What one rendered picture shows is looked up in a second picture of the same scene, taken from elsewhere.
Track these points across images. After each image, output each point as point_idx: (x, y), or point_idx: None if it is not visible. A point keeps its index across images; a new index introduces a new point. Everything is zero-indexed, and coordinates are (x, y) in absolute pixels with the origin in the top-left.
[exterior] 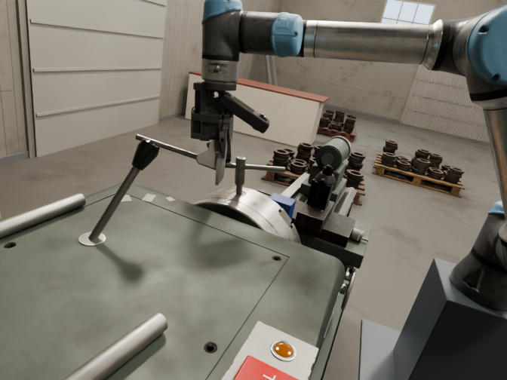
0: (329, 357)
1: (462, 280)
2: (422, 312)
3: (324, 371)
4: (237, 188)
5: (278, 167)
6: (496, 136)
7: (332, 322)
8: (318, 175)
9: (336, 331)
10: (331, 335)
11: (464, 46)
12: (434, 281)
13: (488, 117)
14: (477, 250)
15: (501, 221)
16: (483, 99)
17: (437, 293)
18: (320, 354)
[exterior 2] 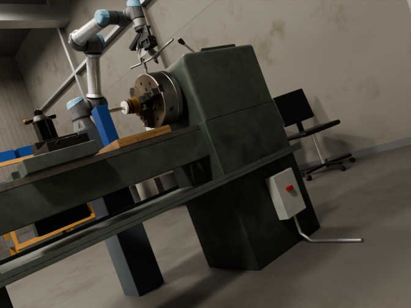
0: (111, 213)
1: (93, 124)
2: (98, 146)
3: (120, 212)
4: (147, 71)
5: (132, 66)
6: (99, 65)
7: (77, 232)
8: (44, 115)
9: (84, 229)
10: (91, 226)
11: (98, 39)
12: (91, 132)
13: (98, 60)
14: (86, 114)
15: (84, 101)
16: (101, 54)
17: (98, 132)
18: (112, 217)
